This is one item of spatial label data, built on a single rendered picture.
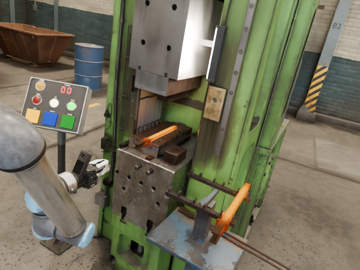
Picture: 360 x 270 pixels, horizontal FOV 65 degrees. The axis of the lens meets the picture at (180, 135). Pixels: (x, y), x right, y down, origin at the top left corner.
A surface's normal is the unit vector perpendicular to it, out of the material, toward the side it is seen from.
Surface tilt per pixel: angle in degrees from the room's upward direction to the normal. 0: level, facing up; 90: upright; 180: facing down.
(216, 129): 90
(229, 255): 0
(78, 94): 60
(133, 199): 90
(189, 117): 90
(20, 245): 0
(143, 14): 90
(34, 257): 0
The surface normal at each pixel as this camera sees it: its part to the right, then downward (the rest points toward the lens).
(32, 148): 0.89, 0.09
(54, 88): 0.03, -0.14
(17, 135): 0.76, -0.14
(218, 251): 0.16, -0.91
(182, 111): -0.47, 0.25
